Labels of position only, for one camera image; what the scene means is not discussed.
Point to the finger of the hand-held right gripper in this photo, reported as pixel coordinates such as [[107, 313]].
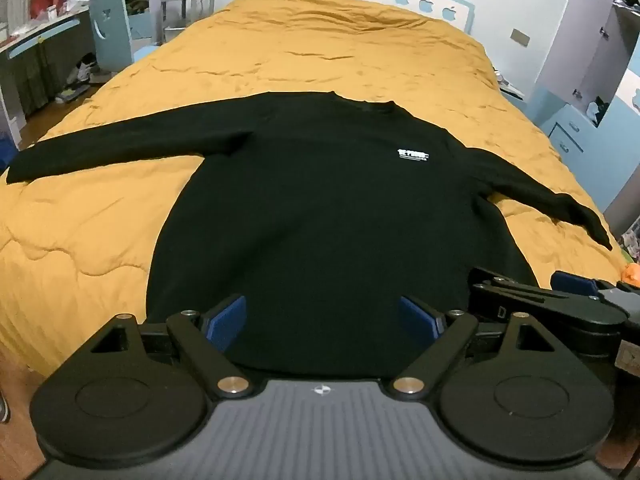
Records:
[[550, 302], [575, 281]]

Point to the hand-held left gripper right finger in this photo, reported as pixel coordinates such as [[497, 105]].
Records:
[[417, 317]]

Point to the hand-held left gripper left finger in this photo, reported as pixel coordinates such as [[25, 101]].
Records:
[[227, 317]]

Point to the black long-sleeve sweater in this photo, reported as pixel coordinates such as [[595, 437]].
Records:
[[325, 210]]

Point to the orange plastic item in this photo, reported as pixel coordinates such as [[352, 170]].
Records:
[[631, 274]]

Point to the blue drawer cabinet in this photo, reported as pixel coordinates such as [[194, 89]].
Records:
[[575, 10]]

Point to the yellow quilt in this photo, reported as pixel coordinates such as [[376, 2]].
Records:
[[300, 50]]

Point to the white sneakers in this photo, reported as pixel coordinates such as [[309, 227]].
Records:
[[82, 67]]

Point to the light blue chair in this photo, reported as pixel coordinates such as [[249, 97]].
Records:
[[110, 30]]

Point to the grey trolley rack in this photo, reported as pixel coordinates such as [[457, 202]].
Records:
[[187, 7]]

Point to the white and blue desk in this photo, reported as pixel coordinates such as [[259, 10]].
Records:
[[30, 40]]

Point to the wall switch plate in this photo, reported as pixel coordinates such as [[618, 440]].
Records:
[[520, 37]]

